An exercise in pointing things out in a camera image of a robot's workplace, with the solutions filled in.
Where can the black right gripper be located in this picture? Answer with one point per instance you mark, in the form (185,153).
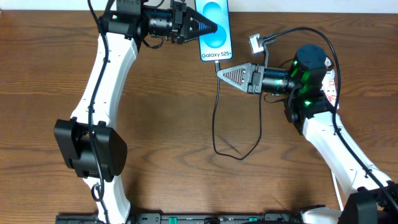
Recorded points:
(254,79)

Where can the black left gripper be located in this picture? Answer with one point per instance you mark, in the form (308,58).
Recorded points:
(179,23)

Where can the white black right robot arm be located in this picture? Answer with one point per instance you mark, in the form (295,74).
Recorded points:
(310,105)

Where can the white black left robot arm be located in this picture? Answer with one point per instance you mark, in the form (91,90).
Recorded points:
(88,140)

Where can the white power strip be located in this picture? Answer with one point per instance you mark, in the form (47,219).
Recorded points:
(328,83)

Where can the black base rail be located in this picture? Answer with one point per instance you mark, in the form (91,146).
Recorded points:
(157,218)

